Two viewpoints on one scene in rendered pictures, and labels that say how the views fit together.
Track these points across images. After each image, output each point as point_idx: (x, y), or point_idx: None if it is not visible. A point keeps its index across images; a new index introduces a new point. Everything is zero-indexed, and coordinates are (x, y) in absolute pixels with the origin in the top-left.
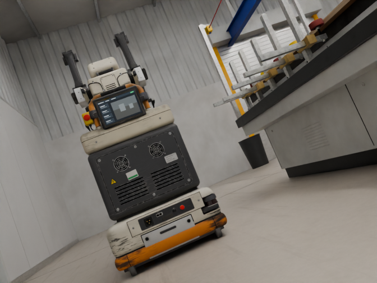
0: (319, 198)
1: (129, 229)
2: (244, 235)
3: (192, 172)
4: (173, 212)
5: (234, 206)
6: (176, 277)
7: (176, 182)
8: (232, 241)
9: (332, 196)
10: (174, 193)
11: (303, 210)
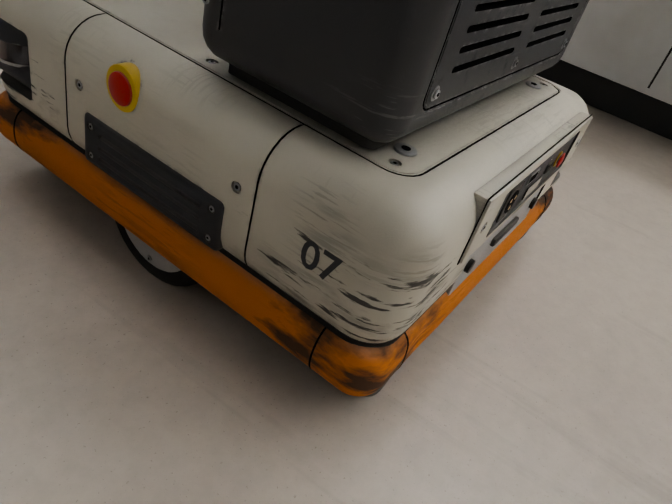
0: (634, 189)
1: (474, 231)
2: (618, 280)
3: (579, 20)
4: (544, 173)
5: None
6: None
7: (553, 40)
8: (618, 302)
9: (669, 202)
10: (525, 78)
11: (669, 233)
